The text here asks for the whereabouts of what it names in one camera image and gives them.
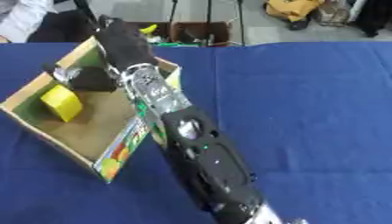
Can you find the yellow toy banana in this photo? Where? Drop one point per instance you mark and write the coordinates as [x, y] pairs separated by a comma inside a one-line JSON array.
[[149, 29]]

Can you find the person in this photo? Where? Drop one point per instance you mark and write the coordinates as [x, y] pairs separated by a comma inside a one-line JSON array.
[[20, 20]]

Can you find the brown cardboard box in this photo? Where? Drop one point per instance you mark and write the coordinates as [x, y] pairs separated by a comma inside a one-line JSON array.
[[204, 30]]

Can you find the yellow block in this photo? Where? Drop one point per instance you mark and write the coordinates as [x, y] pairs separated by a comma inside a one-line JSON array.
[[62, 102]]

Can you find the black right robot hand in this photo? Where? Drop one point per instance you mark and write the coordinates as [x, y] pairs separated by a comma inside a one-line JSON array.
[[122, 43]]

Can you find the black tripod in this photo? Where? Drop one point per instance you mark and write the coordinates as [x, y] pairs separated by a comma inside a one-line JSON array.
[[208, 20]]

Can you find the yellow bag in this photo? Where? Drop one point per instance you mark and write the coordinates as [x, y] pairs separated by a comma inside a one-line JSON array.
[[292, 8]]

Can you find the black bag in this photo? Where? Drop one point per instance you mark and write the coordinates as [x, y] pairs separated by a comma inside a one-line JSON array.
[[375, 16]]

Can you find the grey patterned bag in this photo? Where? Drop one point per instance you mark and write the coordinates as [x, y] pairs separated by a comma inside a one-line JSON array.
[[331, 13]]

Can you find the tan cardboard box green inside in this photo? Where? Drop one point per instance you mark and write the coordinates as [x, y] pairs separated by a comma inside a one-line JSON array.
[[97, 122]]

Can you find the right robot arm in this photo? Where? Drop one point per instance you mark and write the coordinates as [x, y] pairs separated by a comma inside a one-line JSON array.
[[214, 157]]

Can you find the black chair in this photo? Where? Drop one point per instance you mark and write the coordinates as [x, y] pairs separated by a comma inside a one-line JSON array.
[[61, 27]]

